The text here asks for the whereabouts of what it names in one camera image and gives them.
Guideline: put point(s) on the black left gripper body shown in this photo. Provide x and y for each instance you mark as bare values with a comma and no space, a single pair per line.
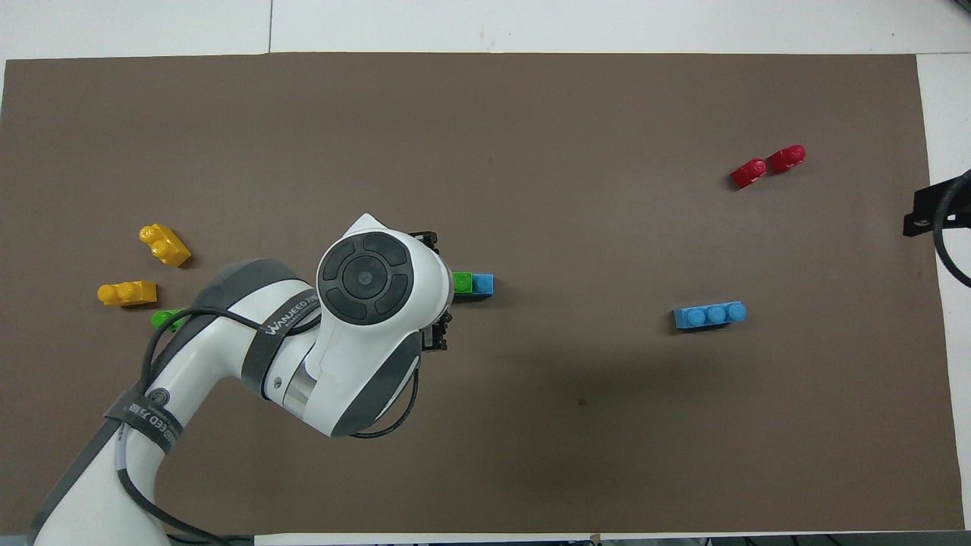
436,337

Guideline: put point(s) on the green two-stud block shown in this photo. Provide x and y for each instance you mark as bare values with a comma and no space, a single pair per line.
161,319
462,283

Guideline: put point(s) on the blue three-stud block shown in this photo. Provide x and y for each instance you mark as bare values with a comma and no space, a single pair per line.
482,284
709,315

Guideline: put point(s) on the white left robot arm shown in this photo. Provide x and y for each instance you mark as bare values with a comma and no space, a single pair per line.
364,280

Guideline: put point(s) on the red one-stud block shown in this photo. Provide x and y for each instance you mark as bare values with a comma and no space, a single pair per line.
786,159
749,174

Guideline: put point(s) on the yellow two-stud block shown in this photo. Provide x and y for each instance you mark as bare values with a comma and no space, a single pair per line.
127,293
167,246

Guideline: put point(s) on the brown paper mat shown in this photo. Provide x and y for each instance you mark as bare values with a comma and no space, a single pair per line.
607,152

